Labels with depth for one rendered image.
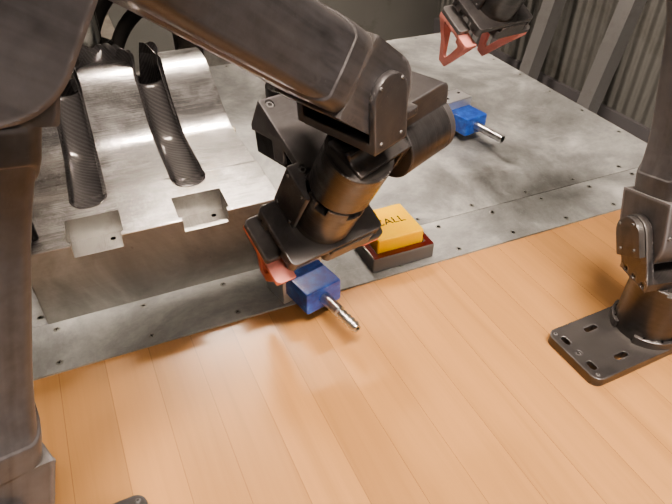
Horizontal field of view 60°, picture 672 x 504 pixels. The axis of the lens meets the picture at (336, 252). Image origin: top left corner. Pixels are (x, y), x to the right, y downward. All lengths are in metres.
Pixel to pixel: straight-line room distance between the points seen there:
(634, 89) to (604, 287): 2.17
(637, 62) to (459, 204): 2.09
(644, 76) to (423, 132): 2.36
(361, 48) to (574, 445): 0.37
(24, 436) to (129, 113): 0.54
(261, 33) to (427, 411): 0.36
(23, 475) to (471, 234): 0.55
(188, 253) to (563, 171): 0.55
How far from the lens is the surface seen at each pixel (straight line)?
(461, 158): 0.91
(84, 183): 0.73
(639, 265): 0.60
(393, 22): 3.76
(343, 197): 0.46
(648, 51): 2.80
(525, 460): 0.54
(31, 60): 0.25
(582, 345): 0.63
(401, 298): 0.65
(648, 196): 0.60
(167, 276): 0.65
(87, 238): 0.67
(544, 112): 1.09
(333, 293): 0.61
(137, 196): 0.67
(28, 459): 0.37
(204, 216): 0.66
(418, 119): 0.49
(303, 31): 0.35
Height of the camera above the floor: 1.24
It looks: 39 degrees down
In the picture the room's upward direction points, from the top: 1 degrees clockwise
